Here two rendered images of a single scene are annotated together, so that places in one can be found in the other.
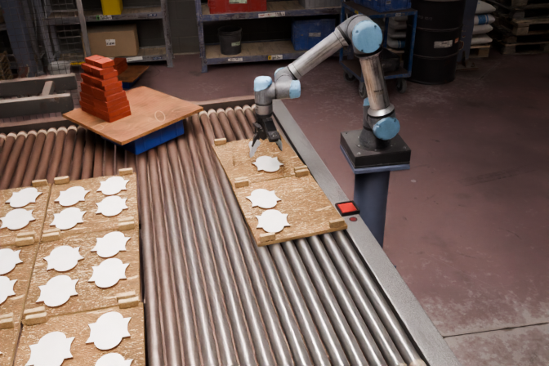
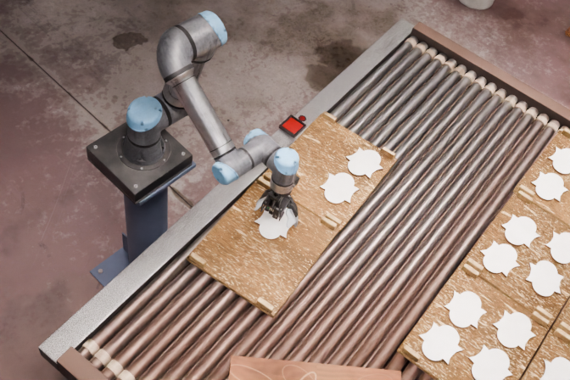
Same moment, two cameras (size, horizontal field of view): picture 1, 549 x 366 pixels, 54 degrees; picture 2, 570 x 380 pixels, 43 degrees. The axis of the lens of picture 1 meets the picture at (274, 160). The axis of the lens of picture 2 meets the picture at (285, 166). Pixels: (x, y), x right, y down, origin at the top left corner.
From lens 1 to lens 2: 342 cm
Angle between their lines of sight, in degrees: 91
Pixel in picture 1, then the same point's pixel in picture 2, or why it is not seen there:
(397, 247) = (44, 272)
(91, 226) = (500, 300)
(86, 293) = (545, 229)
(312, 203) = (311, 149)
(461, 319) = not seen: hidden behind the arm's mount
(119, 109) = not seen: outside the picture
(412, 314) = (376, 53)
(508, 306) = not seen: hidden behind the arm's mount
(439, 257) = (41, 225)
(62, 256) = (545, 279)
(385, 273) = (350, 77)
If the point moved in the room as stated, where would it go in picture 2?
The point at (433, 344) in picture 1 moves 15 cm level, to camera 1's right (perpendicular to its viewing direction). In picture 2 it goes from (390, 39) to (367, 19)
